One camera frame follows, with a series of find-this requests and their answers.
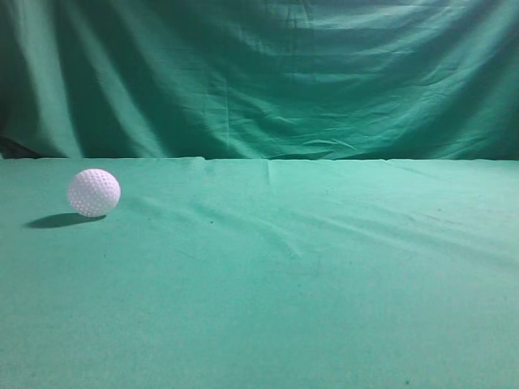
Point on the white dimpled golf ball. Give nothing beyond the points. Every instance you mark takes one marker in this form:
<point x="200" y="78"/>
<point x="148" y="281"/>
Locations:
<point x="94" y="193"/>

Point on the green backdrop cloth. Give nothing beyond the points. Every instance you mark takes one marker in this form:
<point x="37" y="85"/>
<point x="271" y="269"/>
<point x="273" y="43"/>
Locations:
<point x="277" y="80"/>

